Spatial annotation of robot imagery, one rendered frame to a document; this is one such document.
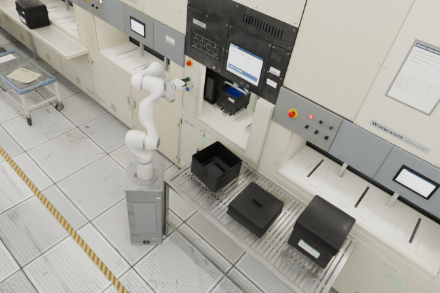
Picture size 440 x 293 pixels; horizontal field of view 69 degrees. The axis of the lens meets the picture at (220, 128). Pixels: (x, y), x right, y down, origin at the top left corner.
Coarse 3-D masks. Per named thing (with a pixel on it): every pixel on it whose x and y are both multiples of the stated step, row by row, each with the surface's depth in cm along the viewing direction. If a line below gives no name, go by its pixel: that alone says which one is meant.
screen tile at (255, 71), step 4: (248, 56) 215; (248, 60) 217; (252, 60) 215; (256, 60) 213; (252, 64) 216; (256, 64) 214; (260, 64) 212; (244, 68) 222; (248, 68) 220; (252, 68) 218; (256, 68) 215; (252, 72) 219; (256, 72) 217
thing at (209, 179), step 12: (216, 144) 256; (192, 156) 238; (204, 156) 253; (216, 156) 264; (228, 156) 253; (192, 168) 245; (204, 168) 232; (216, 168) 254; (228, 168) 256; (240, 168) 246; (204, 180) 239; (216, 180) 227; (228, 180) 241
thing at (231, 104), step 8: (224, 88) 285; (224, 96) 278; (232, 96) 271; (248, 96) 283; (216, 104) 289; (224, 104) 282; (232, 104) 275; (240, 104) 278; (248, 104) 291; (232, 112) 280
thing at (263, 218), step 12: (240, 192) 227; (252, 192) 228; (264, 192) 230; (240, 204) 220; (252, 204) 221; (264, 204) 222; (276, 204) 223; (240, 216) 216; (252, 216) 213; (264, 216) 214; (276, 216) 225; (252, 228) 214; (264, 228) 208
